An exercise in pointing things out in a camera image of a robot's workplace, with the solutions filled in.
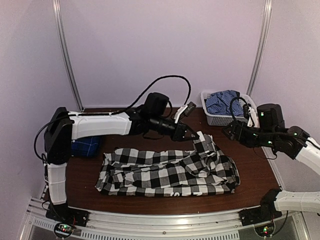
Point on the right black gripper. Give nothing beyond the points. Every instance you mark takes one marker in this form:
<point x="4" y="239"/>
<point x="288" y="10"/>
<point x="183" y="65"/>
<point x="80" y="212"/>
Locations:
<point x="239" y="136"/>

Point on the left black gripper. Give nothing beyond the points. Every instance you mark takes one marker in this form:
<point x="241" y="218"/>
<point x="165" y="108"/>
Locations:
<point x="180" y="131"/>

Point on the black white checked shirt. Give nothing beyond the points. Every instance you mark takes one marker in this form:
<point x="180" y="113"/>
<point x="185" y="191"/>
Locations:
<point x="203" y="171"/>

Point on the blue plaid shirt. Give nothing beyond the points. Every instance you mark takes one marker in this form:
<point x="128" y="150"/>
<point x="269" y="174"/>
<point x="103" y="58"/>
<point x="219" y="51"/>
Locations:
<point x="86" y="146"/>

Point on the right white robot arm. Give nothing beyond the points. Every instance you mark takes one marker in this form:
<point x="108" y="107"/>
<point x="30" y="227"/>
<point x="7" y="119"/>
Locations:
<point x="298" y="145"/>

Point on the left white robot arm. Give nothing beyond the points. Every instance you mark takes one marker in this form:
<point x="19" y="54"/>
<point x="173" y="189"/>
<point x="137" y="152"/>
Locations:
<point x="66" y="127"/>

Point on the light blue checked shirt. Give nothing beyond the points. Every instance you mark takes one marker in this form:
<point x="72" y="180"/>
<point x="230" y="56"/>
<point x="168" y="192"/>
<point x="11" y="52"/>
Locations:
<point x="218" y="103"/>

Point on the right circuit board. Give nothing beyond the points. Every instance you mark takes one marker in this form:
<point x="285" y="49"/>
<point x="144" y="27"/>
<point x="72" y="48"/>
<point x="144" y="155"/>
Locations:
<point x="264" y="231"/>

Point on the circuit board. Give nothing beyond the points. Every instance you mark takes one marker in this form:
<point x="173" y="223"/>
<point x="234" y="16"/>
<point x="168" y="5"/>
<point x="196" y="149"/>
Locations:
<point x="63" y="230"/>
<point x="264" y="231"/>

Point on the left circuit board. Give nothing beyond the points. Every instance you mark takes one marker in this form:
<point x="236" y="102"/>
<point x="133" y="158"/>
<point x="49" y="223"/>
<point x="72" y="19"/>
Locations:
<point x="63" y="230"/>

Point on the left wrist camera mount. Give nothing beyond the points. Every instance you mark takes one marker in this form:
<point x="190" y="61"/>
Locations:
<point x="184" y="110"/>

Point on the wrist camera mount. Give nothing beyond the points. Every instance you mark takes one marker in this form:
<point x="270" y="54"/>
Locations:
<point x="184" y="110"/>
<point x="251" y="115"/>

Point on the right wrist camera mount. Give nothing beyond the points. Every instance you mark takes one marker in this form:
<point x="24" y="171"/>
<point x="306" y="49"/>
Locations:
<point x="251" y="115"/>

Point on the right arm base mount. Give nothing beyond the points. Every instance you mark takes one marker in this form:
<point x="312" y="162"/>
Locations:
<point x="257" y="215"/>

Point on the aluminium front rail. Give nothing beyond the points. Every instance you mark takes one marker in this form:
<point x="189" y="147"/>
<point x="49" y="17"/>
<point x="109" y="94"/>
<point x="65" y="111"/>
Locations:
<point x="223" y="225"/>

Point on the right aluminium frame post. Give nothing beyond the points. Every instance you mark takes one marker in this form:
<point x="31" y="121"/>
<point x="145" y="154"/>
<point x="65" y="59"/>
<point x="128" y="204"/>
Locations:
<point x="264" y="31"/>

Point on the aluminium frame post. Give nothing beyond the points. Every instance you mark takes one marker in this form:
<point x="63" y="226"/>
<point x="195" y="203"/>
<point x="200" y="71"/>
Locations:
<point x="65" y="54"/>
<point x="264" y="31"/>

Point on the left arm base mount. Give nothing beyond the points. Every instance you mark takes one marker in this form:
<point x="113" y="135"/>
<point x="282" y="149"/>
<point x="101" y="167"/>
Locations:
<point x="71" y="216"/>

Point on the left aluminium frame post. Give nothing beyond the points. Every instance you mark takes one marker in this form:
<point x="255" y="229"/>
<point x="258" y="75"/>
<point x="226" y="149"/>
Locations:
<point x="65" y="54"/>

